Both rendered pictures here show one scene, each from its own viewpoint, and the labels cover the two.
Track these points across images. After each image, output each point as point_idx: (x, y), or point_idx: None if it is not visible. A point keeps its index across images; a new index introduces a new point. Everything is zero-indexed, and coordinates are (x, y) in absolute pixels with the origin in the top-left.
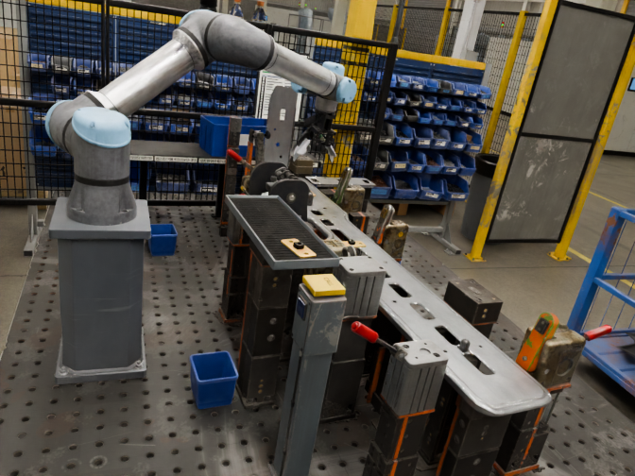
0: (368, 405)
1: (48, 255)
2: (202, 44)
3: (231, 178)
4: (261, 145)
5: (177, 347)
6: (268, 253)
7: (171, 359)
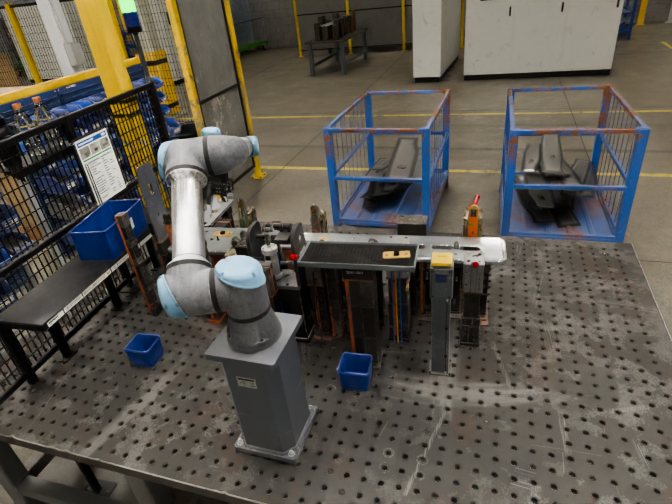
0: None
1: (86, 441)
2: (204, 170)
3: (142, 264)
4: None
5: None
6: (403, 266)
7: (307, 391)
